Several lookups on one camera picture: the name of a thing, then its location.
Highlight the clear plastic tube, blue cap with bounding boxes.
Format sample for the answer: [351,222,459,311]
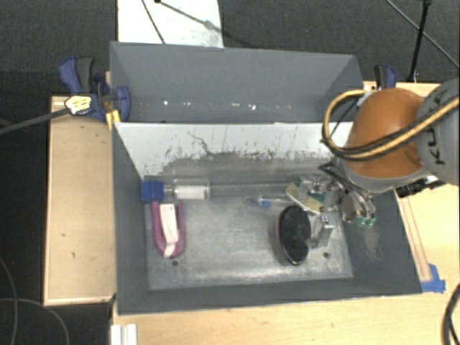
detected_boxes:
[140,178,293,204]

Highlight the green and cream packet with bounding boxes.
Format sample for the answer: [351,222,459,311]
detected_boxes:
[285,178,326,215]

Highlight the black cylinder on white bracket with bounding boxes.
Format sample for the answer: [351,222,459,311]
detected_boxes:
[394,178,446,198]

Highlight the pale wood board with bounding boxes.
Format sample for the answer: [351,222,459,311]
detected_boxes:
[42,95,118,307]

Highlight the black oval disc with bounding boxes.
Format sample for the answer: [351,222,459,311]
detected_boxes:
[275,204,312,267]

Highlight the small blue and clear tool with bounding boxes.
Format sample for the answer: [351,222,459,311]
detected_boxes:
[249,195,285,209]

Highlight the grey metal bin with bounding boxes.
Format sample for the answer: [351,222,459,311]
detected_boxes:
[109,40,423,316]

